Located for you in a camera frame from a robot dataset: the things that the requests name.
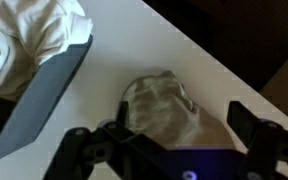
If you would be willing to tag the tan cloth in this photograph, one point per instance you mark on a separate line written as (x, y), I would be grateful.
(164, 106)

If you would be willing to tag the white cloth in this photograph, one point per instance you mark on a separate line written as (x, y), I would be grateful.
(24, 33)

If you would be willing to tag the grey rectangular box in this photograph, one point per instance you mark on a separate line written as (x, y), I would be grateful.
(40, 100)

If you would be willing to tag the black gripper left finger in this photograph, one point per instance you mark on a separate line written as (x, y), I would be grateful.
(140, 146)

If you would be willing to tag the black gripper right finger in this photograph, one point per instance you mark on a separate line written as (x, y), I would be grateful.
(267, 146)

